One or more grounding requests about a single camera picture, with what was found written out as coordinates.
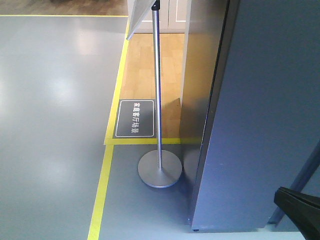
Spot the dark floor sign sticker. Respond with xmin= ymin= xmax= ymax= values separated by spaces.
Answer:
xmin=114 ymin=99 xmax=155 ymax=138

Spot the blue grey tripod leg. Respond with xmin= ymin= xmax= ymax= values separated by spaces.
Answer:
xmin=267 ymin=142 xmax=320 ymax=225

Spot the silver sign stand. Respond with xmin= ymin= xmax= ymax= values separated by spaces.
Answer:
xmin=127 ymin=0 xmax=183 ymax=189

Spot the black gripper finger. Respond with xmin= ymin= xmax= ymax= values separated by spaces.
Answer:
xmin=274 ymin=187 xmax=320 ymax=240

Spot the dark grey fridge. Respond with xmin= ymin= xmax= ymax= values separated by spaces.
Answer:
xmin=180 ymin=0 xmax=320 ymax=233

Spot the yellow floor tape line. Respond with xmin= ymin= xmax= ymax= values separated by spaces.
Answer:
xmin=0 ymin=15 xmax=197 ymax=240

